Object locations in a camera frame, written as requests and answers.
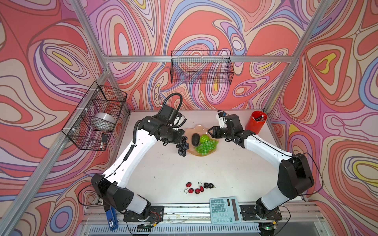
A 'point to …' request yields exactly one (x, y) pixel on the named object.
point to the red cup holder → (256, 121)
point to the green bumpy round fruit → (204, 138)
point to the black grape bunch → (182, 146)
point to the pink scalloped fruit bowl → (201, 130)
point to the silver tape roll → (103, 118)
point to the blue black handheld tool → (112, 219)
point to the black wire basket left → (91, 124)
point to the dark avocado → (195, 139)
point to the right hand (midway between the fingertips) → (211, 133)
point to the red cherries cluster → (191, 190)
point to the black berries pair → (206, 185)
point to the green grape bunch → (204, 148)
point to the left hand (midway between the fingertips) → (183, 138)
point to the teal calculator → (224, 210)
